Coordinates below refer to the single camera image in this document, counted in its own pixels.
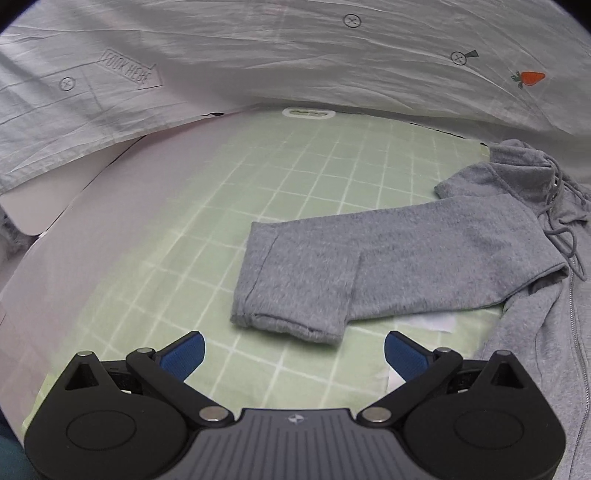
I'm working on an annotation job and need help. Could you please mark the green grid mat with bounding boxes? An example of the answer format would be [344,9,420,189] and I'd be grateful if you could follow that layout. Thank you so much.
[23,107,509,432]

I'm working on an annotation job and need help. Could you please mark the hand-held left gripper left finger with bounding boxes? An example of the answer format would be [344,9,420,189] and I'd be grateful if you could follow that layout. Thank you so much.
[54,331,232,430]

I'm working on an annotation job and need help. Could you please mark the grey zip hoodie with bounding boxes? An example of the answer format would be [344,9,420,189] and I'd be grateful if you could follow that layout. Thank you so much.
[230,138,591,480]

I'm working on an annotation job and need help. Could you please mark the white cardboard sheet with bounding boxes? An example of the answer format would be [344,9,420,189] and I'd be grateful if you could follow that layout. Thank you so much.
[0,109,259,416]

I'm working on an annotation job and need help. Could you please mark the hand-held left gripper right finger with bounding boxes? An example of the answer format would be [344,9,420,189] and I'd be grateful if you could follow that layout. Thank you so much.
[355,331,536,430]

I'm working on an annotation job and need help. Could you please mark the grey carrot print bed sheet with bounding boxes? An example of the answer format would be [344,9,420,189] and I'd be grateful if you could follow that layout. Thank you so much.
[0,0,591,195]

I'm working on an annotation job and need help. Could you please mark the dark teal cloth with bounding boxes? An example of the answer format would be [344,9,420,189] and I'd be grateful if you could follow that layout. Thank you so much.
[0,413,35,480]

